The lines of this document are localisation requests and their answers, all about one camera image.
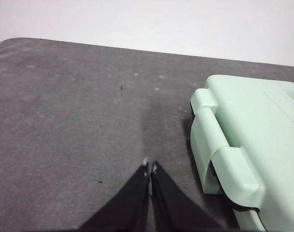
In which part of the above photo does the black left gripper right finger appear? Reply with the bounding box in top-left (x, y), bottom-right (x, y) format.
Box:
top-left (150, 160), bottom-right (228, 232)

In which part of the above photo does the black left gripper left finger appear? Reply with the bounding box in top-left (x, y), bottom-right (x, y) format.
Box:
top-left (78, 161), bottom-right (154, 232)

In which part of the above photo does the mint green breakfast machine base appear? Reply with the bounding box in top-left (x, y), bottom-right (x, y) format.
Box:
top-left (189, 88), bottom-right (267, 232)

